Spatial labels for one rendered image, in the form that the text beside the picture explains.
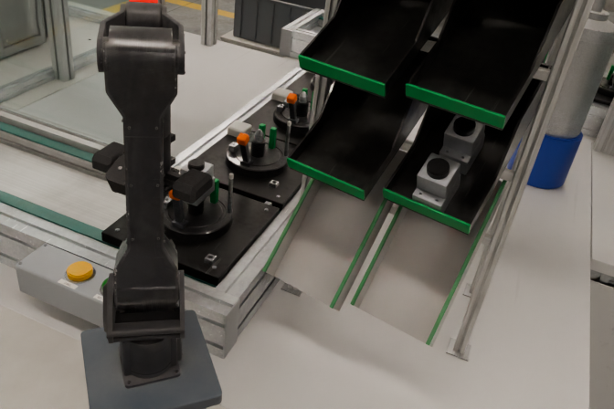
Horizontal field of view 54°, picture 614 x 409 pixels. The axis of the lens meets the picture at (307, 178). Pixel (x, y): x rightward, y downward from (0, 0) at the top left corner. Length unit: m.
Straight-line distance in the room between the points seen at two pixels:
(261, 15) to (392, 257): 2.22
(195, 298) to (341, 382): 0.28
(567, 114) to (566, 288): 0.47
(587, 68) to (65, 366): 1.29
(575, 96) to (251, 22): 1.87
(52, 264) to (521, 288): 0.91
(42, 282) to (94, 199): 0.29
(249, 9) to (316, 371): 2.29
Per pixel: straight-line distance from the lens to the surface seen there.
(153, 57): 0.60
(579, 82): 1.60
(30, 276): 1.09
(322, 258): 0.98
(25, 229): 1.17
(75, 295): 1.04
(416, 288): 0.96
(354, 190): 0.84
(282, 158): 1.32
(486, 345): 1.18
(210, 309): 0.98
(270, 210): 1.18
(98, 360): 0.79
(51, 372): 1.06
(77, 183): 1.36
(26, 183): 1.38
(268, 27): 3.05
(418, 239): 0.97
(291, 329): 1.10
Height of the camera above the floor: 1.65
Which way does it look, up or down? 32 degrees down
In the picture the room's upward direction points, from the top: 8 degrees clockwise
